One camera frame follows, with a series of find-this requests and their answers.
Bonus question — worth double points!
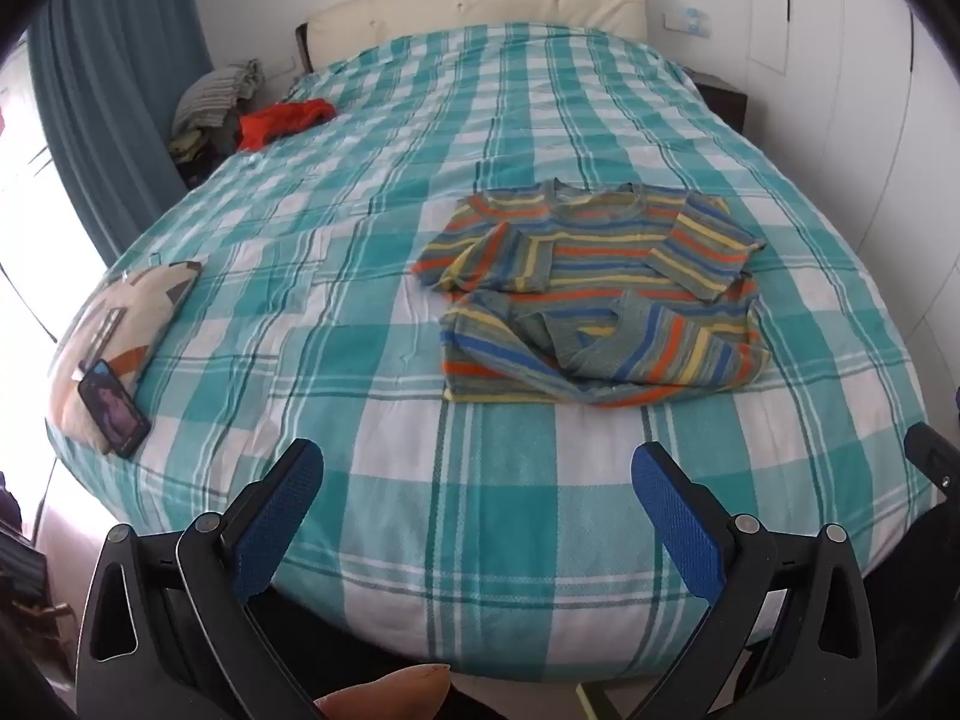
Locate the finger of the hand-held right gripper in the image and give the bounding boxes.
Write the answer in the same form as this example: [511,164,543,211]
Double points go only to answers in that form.
[904,424,960,502]

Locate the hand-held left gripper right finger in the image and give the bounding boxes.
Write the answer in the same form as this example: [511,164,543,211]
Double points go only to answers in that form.
[626,441,880,720]

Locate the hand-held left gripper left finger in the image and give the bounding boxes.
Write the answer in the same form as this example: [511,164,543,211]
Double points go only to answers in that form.
[75,437,331,720]

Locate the striped knit pants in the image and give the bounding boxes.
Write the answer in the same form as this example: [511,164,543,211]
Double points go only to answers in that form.
[439,277,773,407]

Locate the striped knit sweater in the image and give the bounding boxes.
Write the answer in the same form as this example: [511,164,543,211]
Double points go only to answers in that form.
[415,178,767,299]

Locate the pile of grey clothes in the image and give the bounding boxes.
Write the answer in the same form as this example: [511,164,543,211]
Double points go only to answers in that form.
[171,60,263,166]

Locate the person's left hand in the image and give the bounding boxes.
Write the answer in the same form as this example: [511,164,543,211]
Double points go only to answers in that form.
[313,663,452,720]

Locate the black smartphone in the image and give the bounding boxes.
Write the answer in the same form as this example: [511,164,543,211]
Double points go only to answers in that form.
[79,360,152,458]

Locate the teal checked blanket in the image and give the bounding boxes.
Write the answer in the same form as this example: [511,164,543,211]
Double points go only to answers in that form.
[45,22,942,683]

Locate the patterned beige pillow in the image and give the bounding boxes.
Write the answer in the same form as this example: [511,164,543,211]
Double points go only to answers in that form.
[46,259,207,458]

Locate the window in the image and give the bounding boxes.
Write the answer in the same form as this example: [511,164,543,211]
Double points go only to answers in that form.
[0,30,106,541]

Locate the white wardrobe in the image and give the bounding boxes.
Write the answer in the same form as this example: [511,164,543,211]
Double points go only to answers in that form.
[742,0,960,361]

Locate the red cloth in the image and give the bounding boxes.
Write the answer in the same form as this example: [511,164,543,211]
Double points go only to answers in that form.
[238,99,337,152]

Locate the dark wooden nightstand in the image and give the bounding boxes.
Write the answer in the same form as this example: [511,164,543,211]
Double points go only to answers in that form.
[686,69,751,136]

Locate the blue curtain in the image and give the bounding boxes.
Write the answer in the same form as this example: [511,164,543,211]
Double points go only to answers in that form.
[28,0,215,271]

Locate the cream padded headboard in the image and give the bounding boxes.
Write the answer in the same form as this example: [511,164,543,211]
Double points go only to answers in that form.
[296,0,650,72]

